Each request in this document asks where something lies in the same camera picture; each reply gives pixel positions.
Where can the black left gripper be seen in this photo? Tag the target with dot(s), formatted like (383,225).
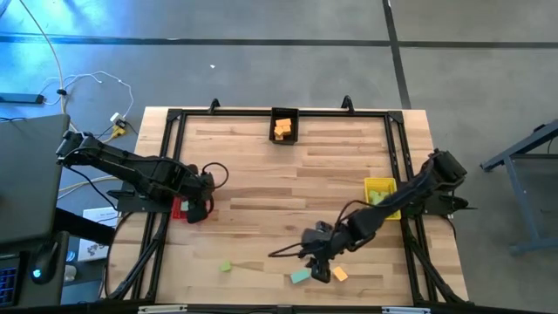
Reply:
(201,187)

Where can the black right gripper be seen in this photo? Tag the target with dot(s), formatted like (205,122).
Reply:
(324,254)

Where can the long blue foam block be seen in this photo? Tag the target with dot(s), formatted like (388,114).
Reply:
(185,206)
(300,276)

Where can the small green foam cube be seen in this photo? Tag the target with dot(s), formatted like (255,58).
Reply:
(226,266)
(373,198)

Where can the green foam arch piece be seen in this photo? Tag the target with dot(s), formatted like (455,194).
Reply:
(384,197)

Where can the long orange foam block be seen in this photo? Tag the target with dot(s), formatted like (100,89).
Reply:
(279,137)

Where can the small orange foam cube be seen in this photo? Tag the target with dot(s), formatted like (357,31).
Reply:
(287,130)

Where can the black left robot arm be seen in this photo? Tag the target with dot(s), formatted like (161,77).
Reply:
(131,168)

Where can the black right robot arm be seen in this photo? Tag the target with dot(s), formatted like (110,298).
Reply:
(392,200)

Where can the red plastic basket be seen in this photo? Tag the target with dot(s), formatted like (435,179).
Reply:
(176,211)

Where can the white printed booklet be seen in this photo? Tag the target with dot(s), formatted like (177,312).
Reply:
(96,216)

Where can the dark blue table clamp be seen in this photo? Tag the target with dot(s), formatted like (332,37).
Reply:
(348,104)
(214,106)

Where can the yellow power plug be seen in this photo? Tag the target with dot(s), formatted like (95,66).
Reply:
(118,131)

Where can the yellow plastic basket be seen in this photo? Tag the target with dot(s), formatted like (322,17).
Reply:
(394,185)

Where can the black plastic basket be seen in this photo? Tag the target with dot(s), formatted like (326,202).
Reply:
(294,135)

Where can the white power plug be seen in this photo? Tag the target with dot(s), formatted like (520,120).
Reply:
(117,118)

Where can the small white cup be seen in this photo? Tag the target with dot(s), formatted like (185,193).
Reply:
(70,273)

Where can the black computer mouse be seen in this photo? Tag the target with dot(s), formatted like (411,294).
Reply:
(43,261)

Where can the black desk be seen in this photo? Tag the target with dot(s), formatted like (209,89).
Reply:
(48,294)

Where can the grey laptop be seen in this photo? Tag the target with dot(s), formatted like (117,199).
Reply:
(30,174)

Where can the backlit keyboard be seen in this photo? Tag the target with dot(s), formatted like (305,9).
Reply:
(8,283)

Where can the black power brick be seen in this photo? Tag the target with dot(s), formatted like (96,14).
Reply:
(22,98)

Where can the blue-grey metal cart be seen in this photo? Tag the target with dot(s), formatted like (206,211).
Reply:
(524,207)

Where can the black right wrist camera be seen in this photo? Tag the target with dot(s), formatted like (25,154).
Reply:
(314,236)

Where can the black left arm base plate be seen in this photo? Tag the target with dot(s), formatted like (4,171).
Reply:
(131,202)

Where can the silver bracket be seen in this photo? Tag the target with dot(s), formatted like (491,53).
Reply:
(405,310)
(161,309)

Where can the black metal table frame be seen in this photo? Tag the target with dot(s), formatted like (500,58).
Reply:
(244,113)

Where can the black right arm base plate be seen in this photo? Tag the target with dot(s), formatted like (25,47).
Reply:
(440,205)

